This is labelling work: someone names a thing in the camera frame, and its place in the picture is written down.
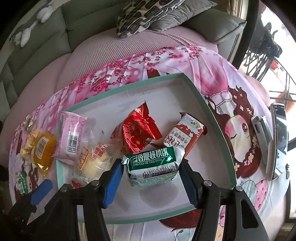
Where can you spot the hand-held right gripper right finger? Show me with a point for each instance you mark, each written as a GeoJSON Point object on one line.
{"type": "Point", "coordinates": [189, 183]}

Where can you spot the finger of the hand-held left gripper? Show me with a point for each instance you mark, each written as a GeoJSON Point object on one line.
{"type": "Point", "coordinates": [41, 190]}

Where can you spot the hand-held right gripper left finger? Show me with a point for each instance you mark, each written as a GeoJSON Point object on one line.
{"type": "Point", "coordinates": [113, 185]}

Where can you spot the teal cardboard tray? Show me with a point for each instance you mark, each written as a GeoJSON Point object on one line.
{"type": "Point", "coordinates": [208, 162]}

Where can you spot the clear bread packet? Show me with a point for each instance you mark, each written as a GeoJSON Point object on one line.
{"type": "Point", "coordinates": [92, 166]}

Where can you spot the beige snack packet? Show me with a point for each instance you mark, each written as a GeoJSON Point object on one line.
{"type": "Point", "coordinates": [26, 150]}

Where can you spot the green and white snack packet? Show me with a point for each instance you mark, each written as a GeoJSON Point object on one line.
{"type": "Point", "coordinates": [150, 162]}

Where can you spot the red and white biscuit packet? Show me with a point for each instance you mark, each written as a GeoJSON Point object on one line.
{"type": "Point", "coordinates": [182, 136]}

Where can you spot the red foil snack packet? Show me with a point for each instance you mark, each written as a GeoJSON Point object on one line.
{"type": "Point", "coordinates": [136, 134]}

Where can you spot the pink snack packet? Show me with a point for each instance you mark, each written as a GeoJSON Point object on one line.
{"type": "Point", "coordinates": [69, 132]}

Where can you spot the small green snack packet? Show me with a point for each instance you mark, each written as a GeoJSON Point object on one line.
{"type": "Point", "coordinates": [23, 183]}

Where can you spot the orange jelly packet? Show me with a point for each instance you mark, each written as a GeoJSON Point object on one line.
{"type": "Point", "coordinates": [45, 160]}

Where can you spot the white rectangular device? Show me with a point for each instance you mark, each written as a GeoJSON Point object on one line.
{"type": "Point", "coordinates": [262, 134]}

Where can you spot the smartphone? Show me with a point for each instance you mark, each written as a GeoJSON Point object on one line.
{"type": "Point", "coordinates": [279, 139]}

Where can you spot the pink printed blanket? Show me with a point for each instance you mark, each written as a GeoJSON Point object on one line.
{"type": "Point", "coordinates": [231, 81]}

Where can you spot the black metal chair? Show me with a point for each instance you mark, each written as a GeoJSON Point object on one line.
{"type": "Point", "coordinates": [256, 62]}

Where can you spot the grey and white plush toy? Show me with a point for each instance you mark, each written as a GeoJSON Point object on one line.
{"type": "Point", "coordinates": [27, 32]}

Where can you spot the grey sofa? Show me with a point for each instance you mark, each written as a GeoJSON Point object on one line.
{"type": "Point", "coordinates": [92, 25]}

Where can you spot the grey cushion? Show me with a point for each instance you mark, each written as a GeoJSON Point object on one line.
{"type": "Point", "coordinates": [180, 20]}

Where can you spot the black patterned cushion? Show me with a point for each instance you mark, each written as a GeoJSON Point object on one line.
{"type": "Point", "coordinates": [138, 18]}

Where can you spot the dark window frame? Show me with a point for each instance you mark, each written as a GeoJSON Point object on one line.
{"type": "Point", "coordinates": [245, 34]}

